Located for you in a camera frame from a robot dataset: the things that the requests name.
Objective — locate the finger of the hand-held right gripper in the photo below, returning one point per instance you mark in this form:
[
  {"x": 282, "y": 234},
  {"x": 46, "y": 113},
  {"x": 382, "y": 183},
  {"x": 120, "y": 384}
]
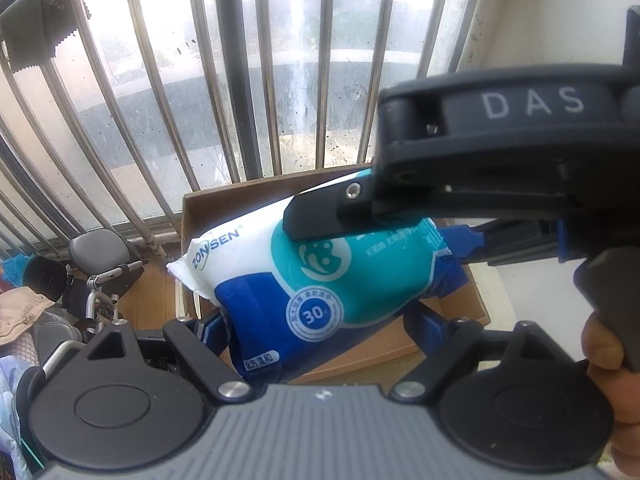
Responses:
[
  {"x": 460, "y": 242},
  {"x": 320, "y": 210}
]

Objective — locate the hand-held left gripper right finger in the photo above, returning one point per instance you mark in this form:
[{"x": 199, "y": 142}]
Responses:
[{"x": 430, "y": 332}]

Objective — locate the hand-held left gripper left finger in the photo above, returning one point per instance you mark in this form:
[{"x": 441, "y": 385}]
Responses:
[{"x": 212, "y": 332}]

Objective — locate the blue wet wipes pack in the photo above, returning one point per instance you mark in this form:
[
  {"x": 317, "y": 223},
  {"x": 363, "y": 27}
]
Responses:
[{"x": 260, "y": 270}]

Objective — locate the brown cardboard box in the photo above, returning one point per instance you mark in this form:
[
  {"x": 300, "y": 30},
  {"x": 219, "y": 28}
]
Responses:
[{"x": 200, "y": 210}]

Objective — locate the person's right hand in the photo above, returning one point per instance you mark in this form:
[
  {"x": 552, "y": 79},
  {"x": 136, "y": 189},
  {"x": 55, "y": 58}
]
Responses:
[{"x": 625, "y": 400}]

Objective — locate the metal window railing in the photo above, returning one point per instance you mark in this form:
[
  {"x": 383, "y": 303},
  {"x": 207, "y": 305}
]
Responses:
[{"x": 327, "y": 110}]

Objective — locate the grey padded seat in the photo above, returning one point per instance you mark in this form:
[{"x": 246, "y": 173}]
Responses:
[{"x": 100, "y": 250}]

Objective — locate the black folding wheelchair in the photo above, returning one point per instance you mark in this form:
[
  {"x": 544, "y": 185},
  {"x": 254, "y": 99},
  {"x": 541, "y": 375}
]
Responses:
[{"x": 50, "y": 280}]

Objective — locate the beige quilted cloth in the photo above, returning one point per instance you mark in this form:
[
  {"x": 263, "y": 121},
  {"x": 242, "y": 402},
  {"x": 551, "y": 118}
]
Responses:
[{"x": 22, "y": 315}]

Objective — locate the dark curtain cloth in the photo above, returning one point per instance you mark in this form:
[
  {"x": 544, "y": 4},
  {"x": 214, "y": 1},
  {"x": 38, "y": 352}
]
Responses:
[{"x": 40, "y": 25}]

